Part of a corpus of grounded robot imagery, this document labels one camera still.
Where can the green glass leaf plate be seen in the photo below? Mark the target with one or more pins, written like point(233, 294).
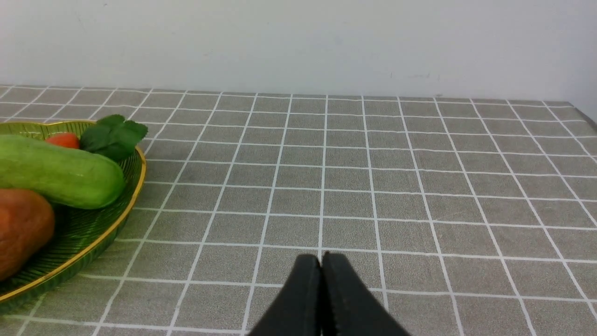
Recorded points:
point(80, 235)

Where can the brown potato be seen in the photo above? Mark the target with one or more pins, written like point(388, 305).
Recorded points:
point(27, 223)

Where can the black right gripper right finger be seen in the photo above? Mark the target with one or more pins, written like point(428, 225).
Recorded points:
point(348, 307)

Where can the grey checkered tablecloth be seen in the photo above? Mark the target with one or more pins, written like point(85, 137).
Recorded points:
point(463, 216)

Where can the orange carrot with leaves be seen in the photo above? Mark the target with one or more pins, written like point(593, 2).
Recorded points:
point(112, 136)

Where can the green cucumber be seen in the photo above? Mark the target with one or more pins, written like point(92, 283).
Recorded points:
point(63, 175)

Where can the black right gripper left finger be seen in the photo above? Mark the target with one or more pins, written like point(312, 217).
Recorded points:
point(294, 312)

